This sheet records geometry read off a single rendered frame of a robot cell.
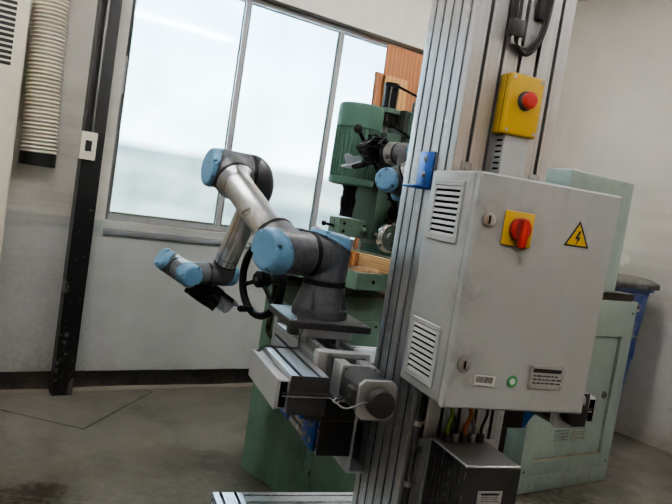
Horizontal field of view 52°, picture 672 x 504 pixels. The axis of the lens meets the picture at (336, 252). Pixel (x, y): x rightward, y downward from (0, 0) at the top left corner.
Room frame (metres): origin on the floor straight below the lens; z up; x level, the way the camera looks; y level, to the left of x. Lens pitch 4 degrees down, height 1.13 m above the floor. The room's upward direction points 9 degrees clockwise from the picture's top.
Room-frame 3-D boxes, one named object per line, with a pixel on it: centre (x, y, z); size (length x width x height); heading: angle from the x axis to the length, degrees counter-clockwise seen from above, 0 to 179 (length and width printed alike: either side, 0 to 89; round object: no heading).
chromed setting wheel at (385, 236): (2.68, -0.19, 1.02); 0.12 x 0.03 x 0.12; 129
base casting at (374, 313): (2.77, -0.11, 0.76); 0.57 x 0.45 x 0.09; 129
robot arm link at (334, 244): (1.85, 0.03, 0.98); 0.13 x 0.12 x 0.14; 128
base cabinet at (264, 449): (2.77, -0.11, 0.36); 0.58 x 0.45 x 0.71; 129
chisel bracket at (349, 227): (2.70, -0.03, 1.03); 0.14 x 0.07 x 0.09; 129
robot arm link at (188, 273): (2.23, 0.46, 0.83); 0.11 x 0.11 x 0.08; 38
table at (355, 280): (2.61, 0.06, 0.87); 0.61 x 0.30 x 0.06; 39
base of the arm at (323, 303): (1.85, 0.02, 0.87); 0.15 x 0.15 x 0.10
